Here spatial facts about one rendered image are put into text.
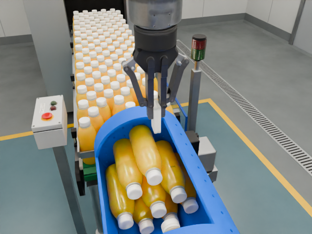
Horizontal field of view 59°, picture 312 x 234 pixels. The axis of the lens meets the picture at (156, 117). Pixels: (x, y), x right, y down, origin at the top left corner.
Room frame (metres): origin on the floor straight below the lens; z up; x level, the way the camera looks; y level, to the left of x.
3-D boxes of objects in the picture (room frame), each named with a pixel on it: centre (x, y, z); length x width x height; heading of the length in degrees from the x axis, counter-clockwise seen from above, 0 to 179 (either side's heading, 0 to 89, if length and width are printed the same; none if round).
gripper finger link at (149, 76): (0.48, 0.01, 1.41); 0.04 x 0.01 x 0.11; 14
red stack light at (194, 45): (1.18, -0.19, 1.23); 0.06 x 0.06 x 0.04
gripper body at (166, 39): (0.48, 0.00, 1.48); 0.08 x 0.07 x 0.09; 104
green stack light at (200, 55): (1.18, -0.19, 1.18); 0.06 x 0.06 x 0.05
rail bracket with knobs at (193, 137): (0.81, -0.12, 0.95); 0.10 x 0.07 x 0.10; 104
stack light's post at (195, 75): (1.18, -0.19, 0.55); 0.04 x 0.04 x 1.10; 14
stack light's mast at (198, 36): (1.18, -0.19, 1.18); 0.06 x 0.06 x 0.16
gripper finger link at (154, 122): (0.49, 0.00, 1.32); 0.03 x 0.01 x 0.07; 14
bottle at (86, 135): (0.80, 0.25, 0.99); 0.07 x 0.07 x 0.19
